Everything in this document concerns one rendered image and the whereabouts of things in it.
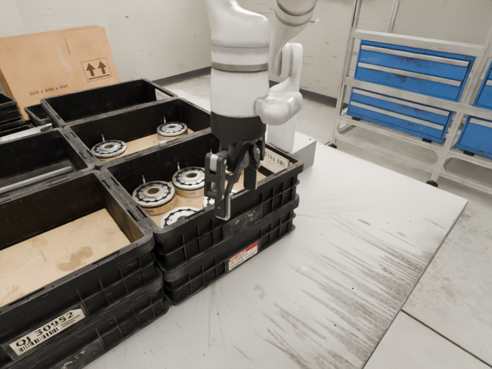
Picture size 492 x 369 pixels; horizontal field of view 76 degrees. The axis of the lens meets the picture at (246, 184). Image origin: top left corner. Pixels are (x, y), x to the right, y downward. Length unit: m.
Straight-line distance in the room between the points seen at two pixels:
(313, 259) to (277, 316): 0.19
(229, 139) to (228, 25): 0.13
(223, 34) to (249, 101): 0.08
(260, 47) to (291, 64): 0.58
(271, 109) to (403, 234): 0.71
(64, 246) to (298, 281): 0.53
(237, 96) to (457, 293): 1.70
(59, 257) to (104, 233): 0.10
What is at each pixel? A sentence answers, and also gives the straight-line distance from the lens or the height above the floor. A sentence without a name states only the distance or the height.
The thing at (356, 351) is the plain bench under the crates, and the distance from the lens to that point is 0.73.
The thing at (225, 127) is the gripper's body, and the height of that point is 1.16.
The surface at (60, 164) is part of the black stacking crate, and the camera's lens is 1.10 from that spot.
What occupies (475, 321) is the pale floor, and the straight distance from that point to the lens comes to 1.87.
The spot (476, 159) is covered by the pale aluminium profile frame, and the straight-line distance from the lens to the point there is 2.51.
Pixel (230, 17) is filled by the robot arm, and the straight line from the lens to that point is 0.38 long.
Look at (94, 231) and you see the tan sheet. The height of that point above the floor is 0.83.
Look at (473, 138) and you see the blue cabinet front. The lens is 2.48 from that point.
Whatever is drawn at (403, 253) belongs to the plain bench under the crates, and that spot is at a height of 0.70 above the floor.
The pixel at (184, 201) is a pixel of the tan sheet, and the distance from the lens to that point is 0.82.
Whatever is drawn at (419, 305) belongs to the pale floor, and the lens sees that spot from 1.80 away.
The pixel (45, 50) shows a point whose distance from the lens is 3.71.
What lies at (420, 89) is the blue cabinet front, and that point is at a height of 0.64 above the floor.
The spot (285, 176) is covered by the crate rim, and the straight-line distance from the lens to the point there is 0.74.
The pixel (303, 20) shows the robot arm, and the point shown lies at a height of 1.22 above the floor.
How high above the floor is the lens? 1.32
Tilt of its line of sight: 35 degrees down
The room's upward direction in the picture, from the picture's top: straight up
